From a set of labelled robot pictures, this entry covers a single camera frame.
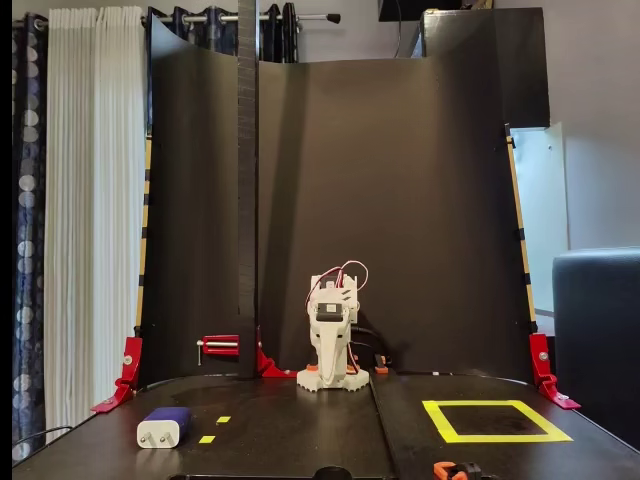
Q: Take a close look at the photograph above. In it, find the white moving gripper finger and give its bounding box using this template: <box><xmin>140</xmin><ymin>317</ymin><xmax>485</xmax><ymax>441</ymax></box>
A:
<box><xmin>310</xmin><ymin>319</ymin><xmax>347</xmax><ymax>390</ymax></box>

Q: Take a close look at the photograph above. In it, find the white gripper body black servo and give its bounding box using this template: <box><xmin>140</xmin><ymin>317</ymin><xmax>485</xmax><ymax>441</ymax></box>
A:
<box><xmin>307</xmin><ymin>298</ymin><xmax>354</xmax><ymax>334</ymax></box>

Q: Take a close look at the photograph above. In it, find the white fixed gripper finger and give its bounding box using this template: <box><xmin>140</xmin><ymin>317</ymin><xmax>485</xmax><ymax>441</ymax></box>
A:
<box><xmin>335</xmin><ymin>335</ymin><xmax>352</xmax><ymax>386</ymax></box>

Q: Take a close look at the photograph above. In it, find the blue white USB charger block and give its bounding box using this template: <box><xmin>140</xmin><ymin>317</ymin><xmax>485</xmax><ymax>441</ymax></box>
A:
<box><xmin>136</xmin><ymin>406</ymin><xmax>194</xmax><ymax>450</ymax></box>

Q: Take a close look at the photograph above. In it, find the red screw clamp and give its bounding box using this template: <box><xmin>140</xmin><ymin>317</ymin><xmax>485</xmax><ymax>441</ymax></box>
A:
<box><xmin>196</xmin><ymin>333</ymin><xmax>241</xmax><ymax>367</ymax></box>

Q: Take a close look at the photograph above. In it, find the black curved backdrop sheet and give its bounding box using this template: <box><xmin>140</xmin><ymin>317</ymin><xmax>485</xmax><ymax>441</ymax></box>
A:
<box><xmin>138</xmin><ymin>13</ymin><xmax>534</xmax><ymax>382</ymax></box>

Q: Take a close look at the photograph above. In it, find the yellow tape square outline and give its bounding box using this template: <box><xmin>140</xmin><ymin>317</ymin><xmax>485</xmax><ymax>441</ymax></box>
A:
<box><xmin>421</xmin><ymin>399</ymin><xmax>574</xmax><ymax>445</ymax></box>

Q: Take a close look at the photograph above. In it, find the wooden stick with black tape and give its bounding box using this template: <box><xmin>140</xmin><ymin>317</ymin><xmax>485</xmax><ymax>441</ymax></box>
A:
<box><xmin>503</xmin><ymin>123</ymin><xmax>539</xmax><ymax>334</ymax></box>
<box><xmin>134</xmin><ymin>137</ymin><xmax>153</xmax><ymax>336</ymax></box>

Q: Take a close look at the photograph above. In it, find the white cabinet door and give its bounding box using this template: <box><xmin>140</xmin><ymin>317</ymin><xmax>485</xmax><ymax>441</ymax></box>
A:
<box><xmin>508</xmin><ymin>122</ymin><xmax>571</xmax><ymax>321</ymax></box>

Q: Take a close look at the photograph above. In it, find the dark blue sofa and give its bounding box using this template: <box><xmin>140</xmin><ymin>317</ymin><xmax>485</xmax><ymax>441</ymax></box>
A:
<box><xmin>551</xmin><ymin>246</ymin><xmax>640</xmax><ymax>449</ymax></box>

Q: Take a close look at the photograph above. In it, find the white pleated curtain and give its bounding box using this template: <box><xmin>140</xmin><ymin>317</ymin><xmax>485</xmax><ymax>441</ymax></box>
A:
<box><xmin>44</xmin><ymin>5</ymin><xmax>151</xmax><ymax>441</ymax></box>

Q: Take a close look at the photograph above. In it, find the metal curtain rod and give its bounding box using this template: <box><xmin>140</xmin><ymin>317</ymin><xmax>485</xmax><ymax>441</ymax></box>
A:
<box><xmin>142</xmin><ymin>13</ymin><xmax>342</xmax><ymax>26</ymax></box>

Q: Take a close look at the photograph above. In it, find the dark blue dotted curtain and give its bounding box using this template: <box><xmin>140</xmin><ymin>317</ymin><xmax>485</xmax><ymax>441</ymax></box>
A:
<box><xmin>144</xmin><ymin>2</ymin><xmax>301</xmax><ymax>65</ymax></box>
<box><xmin>12</xmin><ymin>12</ymin><xmax>50</xmax><ymax>464</ymax></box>

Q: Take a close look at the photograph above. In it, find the tall black panel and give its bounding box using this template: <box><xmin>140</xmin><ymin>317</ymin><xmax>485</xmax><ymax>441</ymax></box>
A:
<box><xmin>422</xmin><ymin>7</ymin><xmax>551</xmax><ymax>151</ymax></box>

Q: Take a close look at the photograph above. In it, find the thick black power cable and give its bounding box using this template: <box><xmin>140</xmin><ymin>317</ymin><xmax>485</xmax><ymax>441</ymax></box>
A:
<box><xmin>349</xmin><ymin>324</ymin><xmax>389</xmax><ymax>362</ymax></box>

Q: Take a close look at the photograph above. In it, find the red white servo cable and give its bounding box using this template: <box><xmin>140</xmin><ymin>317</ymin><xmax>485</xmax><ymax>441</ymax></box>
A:
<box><xmin>304</xmin><ymin>259</ymin><xmax>370</xmax><ymax>307</ymax></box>

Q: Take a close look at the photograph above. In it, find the red post base bracket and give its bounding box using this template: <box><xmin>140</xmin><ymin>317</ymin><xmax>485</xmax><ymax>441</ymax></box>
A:
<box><xmin>255</xmin><ymin>327</ymin><xmax>297</xmax><ymax>380</ymax></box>

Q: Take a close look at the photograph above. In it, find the black upright camera post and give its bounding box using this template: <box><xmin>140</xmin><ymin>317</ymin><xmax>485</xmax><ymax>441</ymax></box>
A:
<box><xmin>237</xmin><ymin>0</ymin><xmax>260</xmax><ymax>382</ymax></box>

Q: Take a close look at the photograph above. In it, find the red corner bracket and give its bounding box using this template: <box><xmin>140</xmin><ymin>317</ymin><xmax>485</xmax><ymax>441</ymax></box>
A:
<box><xmin>90</xmin><ymin>337</ymin><xmax>144</xmax><ymax>414</ymax></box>
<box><xmin>528</xmin><ymin>333</ymin><xmax>582</xmax><ymax>411</ymax></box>

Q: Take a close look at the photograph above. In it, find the thin black floor cable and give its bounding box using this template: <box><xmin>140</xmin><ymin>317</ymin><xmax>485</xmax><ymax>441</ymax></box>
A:
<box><xmin>12</xmin><ymin>424</ymin><xmax>74</xmax><ymax>454</ymax></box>

